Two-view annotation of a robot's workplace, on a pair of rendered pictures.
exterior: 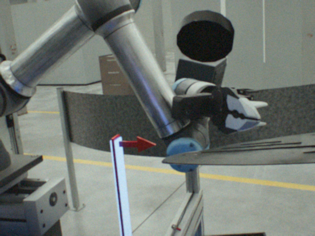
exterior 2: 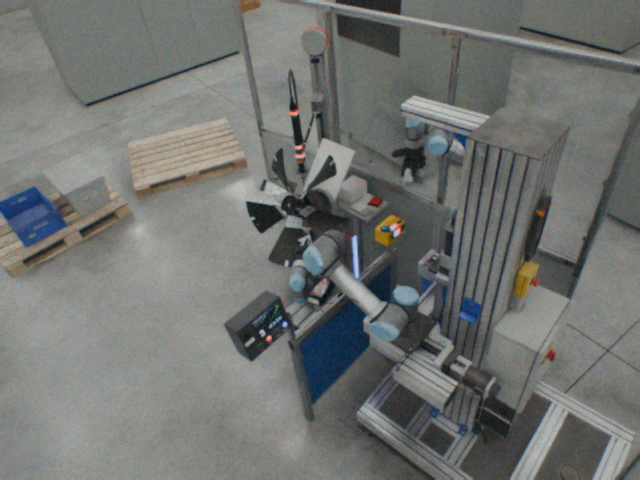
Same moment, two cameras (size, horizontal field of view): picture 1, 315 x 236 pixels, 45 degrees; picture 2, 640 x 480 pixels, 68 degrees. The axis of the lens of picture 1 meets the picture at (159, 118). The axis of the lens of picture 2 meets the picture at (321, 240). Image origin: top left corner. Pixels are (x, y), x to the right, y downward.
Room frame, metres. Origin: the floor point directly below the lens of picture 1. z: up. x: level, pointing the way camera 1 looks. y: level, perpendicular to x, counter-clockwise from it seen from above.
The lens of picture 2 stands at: (2.26, 0.84, 2.89)
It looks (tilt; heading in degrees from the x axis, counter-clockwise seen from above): 42 degrees down; 209
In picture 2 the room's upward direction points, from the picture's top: 7 degrees counter-clockwise
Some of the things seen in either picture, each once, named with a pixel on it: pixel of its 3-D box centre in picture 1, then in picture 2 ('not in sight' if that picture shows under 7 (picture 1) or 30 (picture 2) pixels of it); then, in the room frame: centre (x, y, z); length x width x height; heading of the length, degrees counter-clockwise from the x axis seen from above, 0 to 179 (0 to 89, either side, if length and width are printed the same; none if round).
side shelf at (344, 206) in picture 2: not in sight; (356, 203); (-0.12, -0.20, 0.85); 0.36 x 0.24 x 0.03; 72
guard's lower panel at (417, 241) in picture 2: not in sight; (385, 234); (-0.24, -0.03, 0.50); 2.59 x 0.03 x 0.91; 72
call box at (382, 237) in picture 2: not in sight; (389, 231); (0.27, 0.17, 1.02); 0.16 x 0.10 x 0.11; 162
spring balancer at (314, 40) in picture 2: not in sight; (314, 40); (-0.25, -0.47, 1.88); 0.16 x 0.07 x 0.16; 107
